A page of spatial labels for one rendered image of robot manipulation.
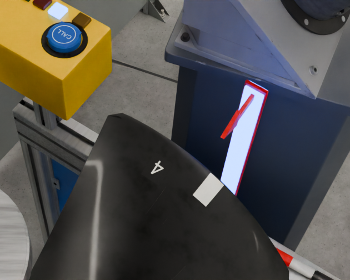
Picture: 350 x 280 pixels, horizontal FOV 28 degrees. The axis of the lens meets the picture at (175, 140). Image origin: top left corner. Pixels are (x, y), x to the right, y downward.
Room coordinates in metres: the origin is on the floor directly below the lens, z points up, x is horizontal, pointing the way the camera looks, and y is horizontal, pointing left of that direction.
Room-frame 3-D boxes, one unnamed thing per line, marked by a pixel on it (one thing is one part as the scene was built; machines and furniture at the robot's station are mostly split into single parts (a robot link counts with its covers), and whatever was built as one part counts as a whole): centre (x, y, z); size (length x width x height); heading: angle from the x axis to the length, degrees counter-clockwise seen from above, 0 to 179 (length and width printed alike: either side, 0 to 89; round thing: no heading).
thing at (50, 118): (0.55, 0.19, 0.92); 0.03 x 0.03 x 0.12; 63
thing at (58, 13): (0.57, 0.16, 1.08); 0.02 x 0.02 x 0.01; 63
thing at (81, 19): (0.56, 0.13, 1.08); 0.02 x 0.02 x 0.01; 63
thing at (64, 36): (0.53, 0.15, 1.08); 0.04 x 0.04 x 0.02
